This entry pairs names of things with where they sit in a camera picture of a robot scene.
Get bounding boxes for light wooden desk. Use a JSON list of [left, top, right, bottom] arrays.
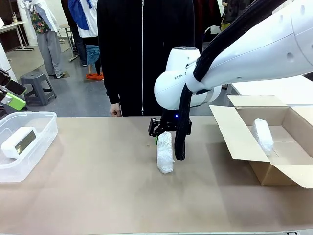
[[0, 21, 35, 51]]

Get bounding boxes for mannequin floral shirt grey trousers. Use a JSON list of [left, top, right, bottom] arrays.
[[17, 0, 66, 79]]

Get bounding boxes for white unwrapped digital clock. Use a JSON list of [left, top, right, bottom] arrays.
[[1, 126, 37, 159]]

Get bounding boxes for bubble-wrapped clock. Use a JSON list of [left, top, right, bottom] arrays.
[[251, 118, 274, 157], [156, 131, 176, 175]]

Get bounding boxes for grey plastic stool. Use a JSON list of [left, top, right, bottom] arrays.
[[20, 72, 57, 106]]

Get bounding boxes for person in black zip jacket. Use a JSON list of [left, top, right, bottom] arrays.
[[97, 0, 203, 117]]

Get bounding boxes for person's right hand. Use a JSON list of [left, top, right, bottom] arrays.
[[110, 102, 122, 117]]

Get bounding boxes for black braided cable bundle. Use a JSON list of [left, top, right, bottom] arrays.
[[174, 0, 288, 162]]

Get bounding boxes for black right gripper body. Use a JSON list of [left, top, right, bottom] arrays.
[[160, 109, 181, 132]]

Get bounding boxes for white table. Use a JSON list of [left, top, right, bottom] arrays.
[[226, 73, 313, 106]]

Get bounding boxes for orange shoes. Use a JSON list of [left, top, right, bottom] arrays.
[[86, 72, 105, 80]]

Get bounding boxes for brown cardboard box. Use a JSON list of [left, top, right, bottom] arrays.
[[209, 95, 313, 188]]

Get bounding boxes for figure in blue jacket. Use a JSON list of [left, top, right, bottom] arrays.
[[68, 0, 105, 80]]

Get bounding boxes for figure in yellow apron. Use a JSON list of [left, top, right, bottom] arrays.
[[221, 0, 245, 32]]

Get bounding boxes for person's right forearm black sleeve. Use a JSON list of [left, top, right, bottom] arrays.
[[102, 53, 121, 105]]

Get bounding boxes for clear plastic bin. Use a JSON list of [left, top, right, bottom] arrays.
[[0, 111, 59, 183]]

